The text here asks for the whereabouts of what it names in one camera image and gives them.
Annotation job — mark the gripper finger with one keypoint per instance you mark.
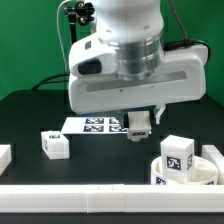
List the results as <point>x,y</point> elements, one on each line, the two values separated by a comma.
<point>122,117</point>
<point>158,111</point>

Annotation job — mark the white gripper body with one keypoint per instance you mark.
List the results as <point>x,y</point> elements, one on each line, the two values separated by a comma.
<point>110,76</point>

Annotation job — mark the white right fence piece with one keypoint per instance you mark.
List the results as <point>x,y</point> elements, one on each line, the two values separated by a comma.
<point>212,154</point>

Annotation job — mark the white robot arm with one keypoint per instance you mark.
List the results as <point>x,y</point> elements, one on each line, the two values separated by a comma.
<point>127,21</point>

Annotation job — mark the white round stool seat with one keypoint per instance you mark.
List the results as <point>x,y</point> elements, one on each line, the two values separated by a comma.
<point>204,173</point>

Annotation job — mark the white marker base sheet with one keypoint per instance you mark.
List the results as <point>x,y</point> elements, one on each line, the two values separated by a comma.
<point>93,125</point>

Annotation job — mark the white left fence piece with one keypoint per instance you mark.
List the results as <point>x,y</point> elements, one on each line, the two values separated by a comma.
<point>5,157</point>

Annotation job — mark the white front fence bar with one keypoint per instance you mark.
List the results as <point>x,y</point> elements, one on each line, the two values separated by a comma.
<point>111,198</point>

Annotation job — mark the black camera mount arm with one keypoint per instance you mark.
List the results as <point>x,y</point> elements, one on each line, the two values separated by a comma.
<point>81,13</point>

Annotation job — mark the white fence piece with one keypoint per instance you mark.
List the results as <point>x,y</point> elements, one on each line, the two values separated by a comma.
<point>5,157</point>
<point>212,154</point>

